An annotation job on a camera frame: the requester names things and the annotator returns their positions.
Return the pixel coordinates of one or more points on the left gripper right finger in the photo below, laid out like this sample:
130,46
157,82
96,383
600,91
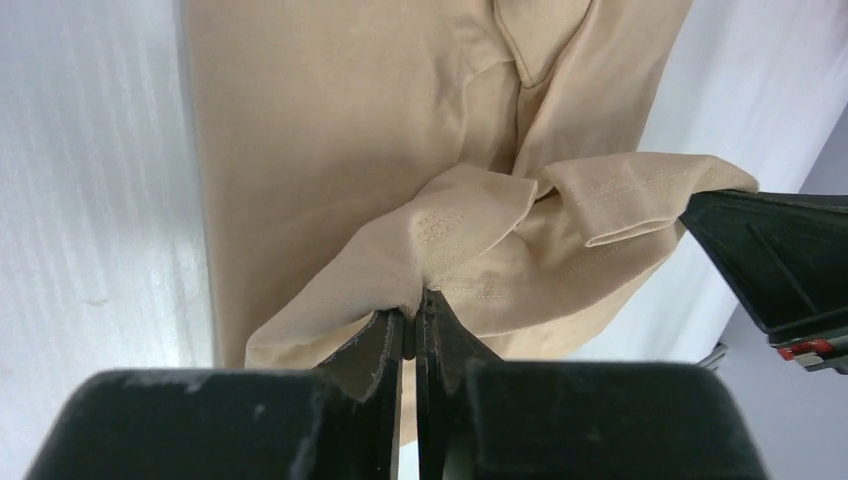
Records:
482,417

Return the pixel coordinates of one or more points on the beige t shirt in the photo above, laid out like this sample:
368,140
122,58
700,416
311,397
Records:
355,153

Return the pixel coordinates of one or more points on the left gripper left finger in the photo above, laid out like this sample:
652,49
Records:
338,420

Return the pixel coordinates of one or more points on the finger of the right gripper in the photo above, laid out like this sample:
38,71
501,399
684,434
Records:
785,258

